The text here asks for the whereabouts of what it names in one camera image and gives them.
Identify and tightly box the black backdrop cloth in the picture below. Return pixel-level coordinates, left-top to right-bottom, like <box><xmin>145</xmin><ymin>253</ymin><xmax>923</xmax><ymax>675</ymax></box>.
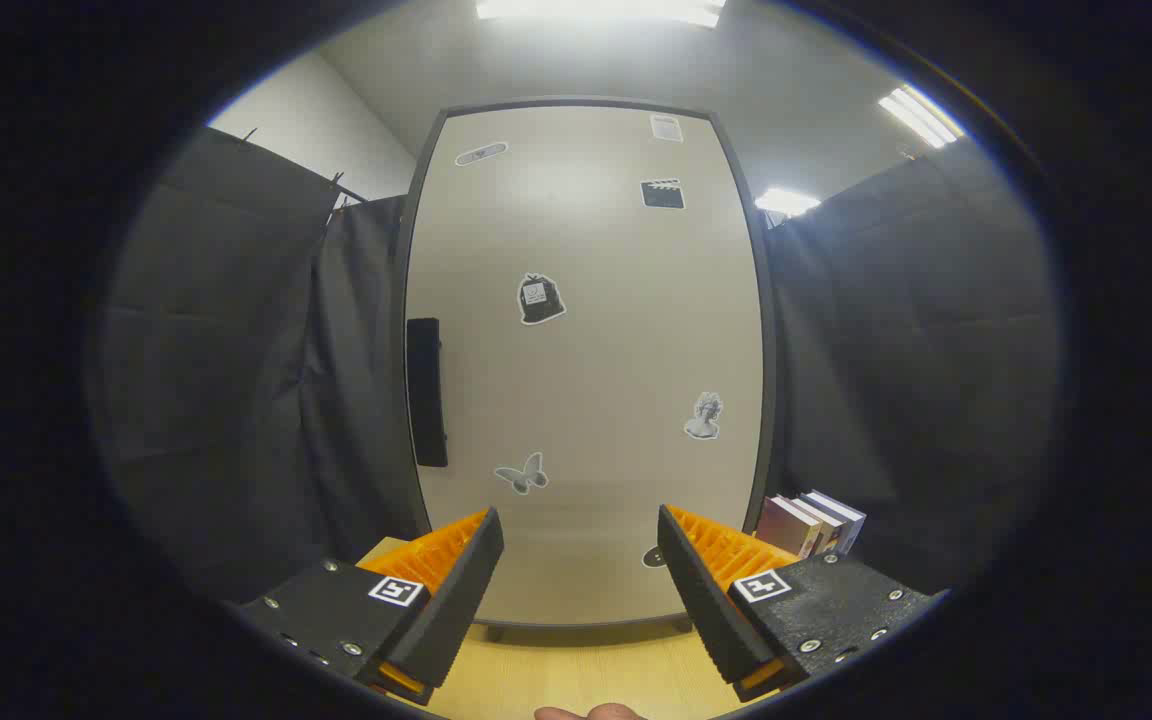
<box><xmin>86</xmin><ymin>125</ymin><xmax>1067</xmax><ymax>606</ymax></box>

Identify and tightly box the blue spine book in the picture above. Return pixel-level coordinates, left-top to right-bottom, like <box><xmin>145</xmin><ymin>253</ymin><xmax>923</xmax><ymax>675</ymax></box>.
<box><xmin>804</xmin><ymin>489</ymin><xmax>867</xmax><ymax>557</ymax></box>

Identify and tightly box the ceiling light panel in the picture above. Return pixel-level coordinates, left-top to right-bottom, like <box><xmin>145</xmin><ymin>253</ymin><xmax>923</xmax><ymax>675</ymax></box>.
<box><xmin>756</xmin><ymin>187</ymin><xmax>822</xmax><ymax>218</ymax></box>
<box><xmin>476</xmin><ymin>0</ymin><xmax>727</xmax><ymax>29</ymax></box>
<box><xmin>878</xmin><ymin>85</ymin><xmax>965</xmax><ymax>149</ymax></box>

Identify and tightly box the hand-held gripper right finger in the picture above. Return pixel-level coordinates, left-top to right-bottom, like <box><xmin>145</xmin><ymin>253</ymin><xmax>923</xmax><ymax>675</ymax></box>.
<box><xmin>656</xmin><ymin>503</ymin><xmax>949</xmax><ymax>704</ymax></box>

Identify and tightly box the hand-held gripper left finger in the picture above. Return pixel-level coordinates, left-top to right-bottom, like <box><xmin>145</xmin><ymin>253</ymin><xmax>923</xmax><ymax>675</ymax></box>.
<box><xmin>234</xmin><ymin>506</ymin><xmax>505</xmax><ymax>707</ymax></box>

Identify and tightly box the black door handle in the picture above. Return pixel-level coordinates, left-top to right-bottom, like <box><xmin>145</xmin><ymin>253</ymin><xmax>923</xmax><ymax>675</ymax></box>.
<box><xmin>406</xmin><ymin>317</ymin><xmax>449</xmax><ymax>469</ymax></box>

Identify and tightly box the white paperback book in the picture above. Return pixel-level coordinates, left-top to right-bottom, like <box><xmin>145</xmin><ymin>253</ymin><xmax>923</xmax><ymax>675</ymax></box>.
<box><xmin>786</xmin><ymin>493</ymin><xmax>845</xmax><ymax>557</ymax></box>

